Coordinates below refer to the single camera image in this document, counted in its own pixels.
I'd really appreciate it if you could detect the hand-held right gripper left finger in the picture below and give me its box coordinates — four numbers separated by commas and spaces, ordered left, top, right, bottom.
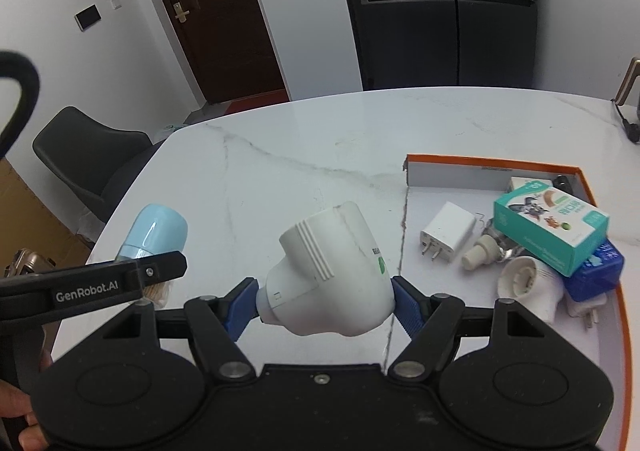
102, 277, 260, 382

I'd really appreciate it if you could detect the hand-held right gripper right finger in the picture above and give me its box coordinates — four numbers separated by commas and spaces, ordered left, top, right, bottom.
387, 276, 548, 382

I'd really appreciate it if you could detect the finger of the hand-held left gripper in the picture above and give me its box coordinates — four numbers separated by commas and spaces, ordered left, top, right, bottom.
132, 252, 189, 303

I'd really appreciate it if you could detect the blue-capped toothpick jar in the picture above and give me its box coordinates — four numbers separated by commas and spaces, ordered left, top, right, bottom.
116, 204, 190, 308

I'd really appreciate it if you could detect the tall white charger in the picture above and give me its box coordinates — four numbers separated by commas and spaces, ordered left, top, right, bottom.
420, 202, 476, 266

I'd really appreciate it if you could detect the white plug-in repellent heater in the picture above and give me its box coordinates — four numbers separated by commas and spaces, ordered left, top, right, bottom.
256, 202, 396, 337
497, 256, 568, 324

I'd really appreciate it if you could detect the clear repellent liquid bottle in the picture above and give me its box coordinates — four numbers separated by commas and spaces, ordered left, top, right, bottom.
461, 218, 526, 272

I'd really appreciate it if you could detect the orange-rimmed white box lid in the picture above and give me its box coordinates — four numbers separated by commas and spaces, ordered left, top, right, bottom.
402, 154, 630, 451

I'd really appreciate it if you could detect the teal cardboard box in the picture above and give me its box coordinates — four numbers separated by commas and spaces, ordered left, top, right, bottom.
494, 181, 611, 277

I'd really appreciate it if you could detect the white charger packaging box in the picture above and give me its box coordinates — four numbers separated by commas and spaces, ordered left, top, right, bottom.
507, 176, 548, 194

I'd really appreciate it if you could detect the small white cube charger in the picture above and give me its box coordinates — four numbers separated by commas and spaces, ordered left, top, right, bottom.
567, 291, 608, 329

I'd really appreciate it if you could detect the blue dental floss box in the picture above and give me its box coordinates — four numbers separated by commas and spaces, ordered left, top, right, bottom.
565, 238, 626, 303

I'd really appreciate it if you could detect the person's left hand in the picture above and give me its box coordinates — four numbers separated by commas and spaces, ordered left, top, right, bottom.
0, 346, 55, 451

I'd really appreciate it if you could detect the gold metal object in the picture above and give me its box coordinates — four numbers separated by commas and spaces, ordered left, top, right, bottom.
5, 248, 56, 277

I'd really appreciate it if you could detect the dark grey chair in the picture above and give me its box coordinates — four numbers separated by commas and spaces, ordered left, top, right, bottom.
32, 106, 166, 224

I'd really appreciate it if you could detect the white green plastic bag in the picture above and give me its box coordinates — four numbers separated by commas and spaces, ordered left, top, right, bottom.
155, 122, 188, 142

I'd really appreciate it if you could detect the red doormat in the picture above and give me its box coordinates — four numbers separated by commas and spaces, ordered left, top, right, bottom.
222, 88, 291, 116

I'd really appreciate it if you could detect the dark brown door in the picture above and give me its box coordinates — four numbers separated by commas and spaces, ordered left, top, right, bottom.
137, 0, 291, 104

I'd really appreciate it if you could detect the dark grey refrigerator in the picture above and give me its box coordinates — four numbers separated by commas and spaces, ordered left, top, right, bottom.
332, 0, 538, 92

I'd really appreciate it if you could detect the black cable loop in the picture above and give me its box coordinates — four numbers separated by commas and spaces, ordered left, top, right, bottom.
0, 51, 43, 157

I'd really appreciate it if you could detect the black wall panel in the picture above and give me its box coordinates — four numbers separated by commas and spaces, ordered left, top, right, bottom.
74, 4, 103, 31

